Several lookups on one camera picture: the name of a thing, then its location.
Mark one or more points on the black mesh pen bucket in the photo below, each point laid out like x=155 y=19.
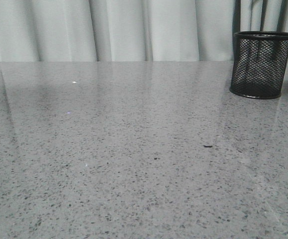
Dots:
x=260 y=61

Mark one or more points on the grey curtain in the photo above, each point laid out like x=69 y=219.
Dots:
x=131 y=30

